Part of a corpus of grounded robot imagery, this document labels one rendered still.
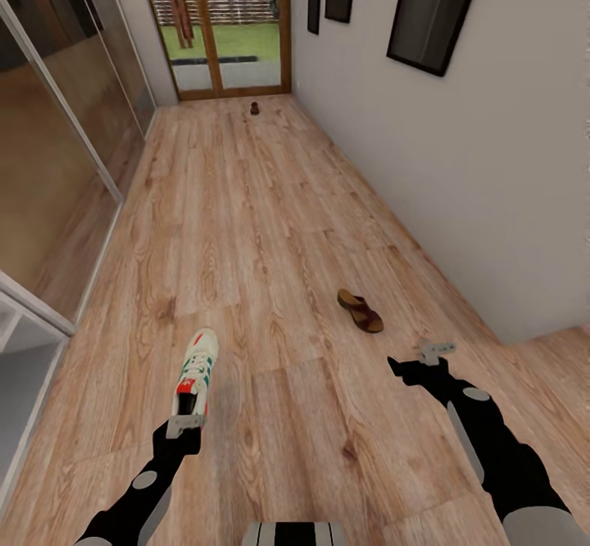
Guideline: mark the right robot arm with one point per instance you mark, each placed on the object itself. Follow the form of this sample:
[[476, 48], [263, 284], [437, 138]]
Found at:
[[530, 510]]

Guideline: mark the door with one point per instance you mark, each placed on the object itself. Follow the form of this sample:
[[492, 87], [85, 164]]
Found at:
[[226, 48]]

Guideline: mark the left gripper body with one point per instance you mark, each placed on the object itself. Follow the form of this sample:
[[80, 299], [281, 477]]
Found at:
[[188, 443]]

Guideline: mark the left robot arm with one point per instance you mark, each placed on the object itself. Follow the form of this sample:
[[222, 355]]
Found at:
[[133, 519]]

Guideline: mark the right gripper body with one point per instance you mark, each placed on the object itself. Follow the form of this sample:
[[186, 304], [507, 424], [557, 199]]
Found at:
[[415, 373]]

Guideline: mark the gym shoe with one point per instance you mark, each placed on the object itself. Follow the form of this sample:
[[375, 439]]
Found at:
[[191, 392]]

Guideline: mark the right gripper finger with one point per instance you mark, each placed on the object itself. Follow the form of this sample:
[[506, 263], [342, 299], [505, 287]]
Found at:
[[396, 367]]

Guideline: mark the robot trunk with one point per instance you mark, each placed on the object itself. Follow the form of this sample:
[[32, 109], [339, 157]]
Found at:
[[295, 534]]

